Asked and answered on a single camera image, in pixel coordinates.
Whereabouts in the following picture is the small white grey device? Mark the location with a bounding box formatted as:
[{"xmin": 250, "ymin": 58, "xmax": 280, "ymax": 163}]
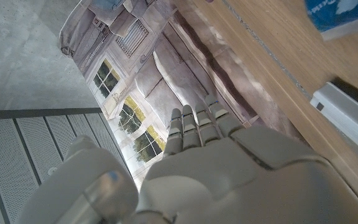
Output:
[{"xmin": 309, "ymin": 77, "xmax": 358, "ymax": 163}]

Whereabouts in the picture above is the printed sofa room backdrop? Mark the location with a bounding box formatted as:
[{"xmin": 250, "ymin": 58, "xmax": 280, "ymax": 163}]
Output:
[{"xmin": 59, "ymin": 0, "xmax": 304, "ymax": 190}]

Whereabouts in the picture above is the blue gel pad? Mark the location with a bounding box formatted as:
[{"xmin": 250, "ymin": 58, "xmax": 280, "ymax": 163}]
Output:
[{"xmin": 305, "ymin": 0, "xmax": 358, "ymax": 42}]

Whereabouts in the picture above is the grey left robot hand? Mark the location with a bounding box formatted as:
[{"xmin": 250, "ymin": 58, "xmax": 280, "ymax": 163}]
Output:
[{"xmin": 14, "ymin": 94, "xmax": 358, "ymax": 224}]

